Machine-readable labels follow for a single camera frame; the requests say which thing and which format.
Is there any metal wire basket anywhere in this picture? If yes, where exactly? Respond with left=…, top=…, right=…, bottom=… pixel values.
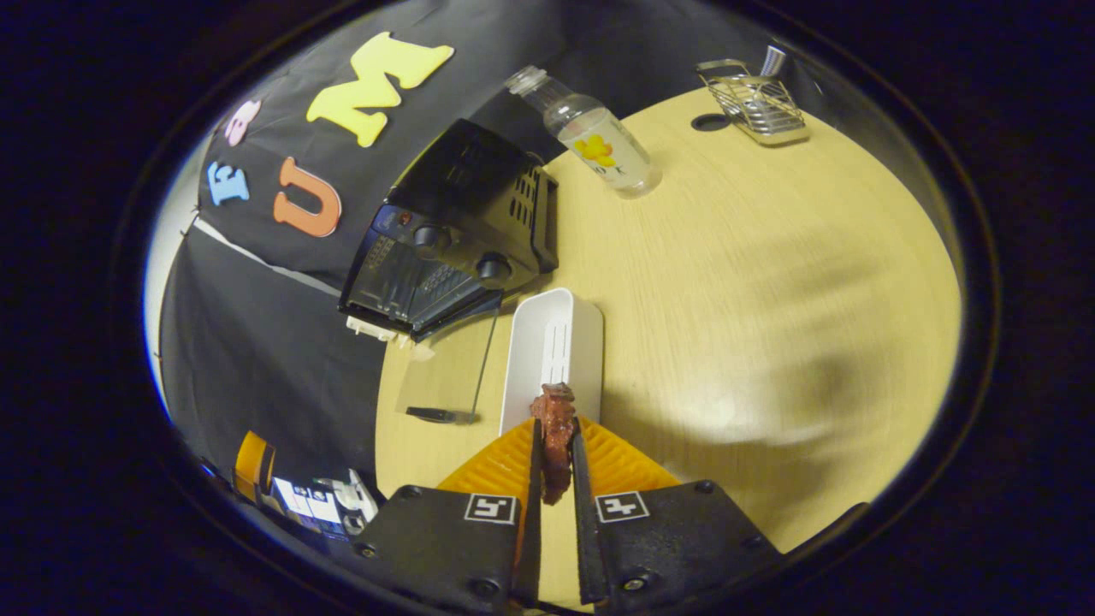
left=695, top=56, right=810, bottom=147

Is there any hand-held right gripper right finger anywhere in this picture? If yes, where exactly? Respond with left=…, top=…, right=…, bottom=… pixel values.
left=569, top=417, right=784, bottom=613

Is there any white rectangular dish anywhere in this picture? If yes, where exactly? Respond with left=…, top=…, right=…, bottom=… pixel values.
left=500, top=287, right=605, bottom=437

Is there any clear plastic bottle yellow label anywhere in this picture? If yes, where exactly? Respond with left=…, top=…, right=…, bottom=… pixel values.
left=505, top=66, right=664, bottom=199

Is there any brown meat piece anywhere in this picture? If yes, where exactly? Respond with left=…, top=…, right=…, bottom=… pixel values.
left=530, top=383, right=578, bottom=506

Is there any black electric oven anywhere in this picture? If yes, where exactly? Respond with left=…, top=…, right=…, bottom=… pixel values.
left=339, top=118, right=560, bottom=426

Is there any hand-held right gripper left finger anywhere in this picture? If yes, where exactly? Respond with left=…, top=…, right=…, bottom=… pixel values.
left=352, top=418, right=545, bottom=613

